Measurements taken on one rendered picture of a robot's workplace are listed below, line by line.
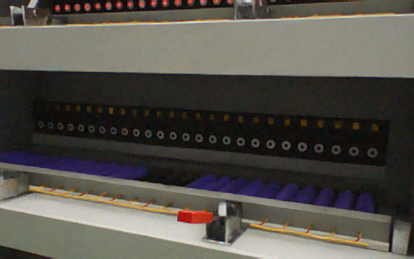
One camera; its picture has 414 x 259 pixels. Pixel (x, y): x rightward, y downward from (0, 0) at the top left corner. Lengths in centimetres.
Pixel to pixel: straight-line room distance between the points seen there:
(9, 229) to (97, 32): 23
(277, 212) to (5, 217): 29
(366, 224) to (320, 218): 4
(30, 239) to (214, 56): 27
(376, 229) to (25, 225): 34
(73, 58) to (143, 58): 9
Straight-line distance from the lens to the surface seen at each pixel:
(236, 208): 34
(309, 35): 33
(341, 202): 39
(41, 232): 44
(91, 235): 39
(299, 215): 35
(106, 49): 42
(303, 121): 47
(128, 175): 49
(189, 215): 27
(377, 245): 34
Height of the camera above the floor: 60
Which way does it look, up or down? 2 degrees up
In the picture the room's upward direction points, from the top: 7 degrees clockwise
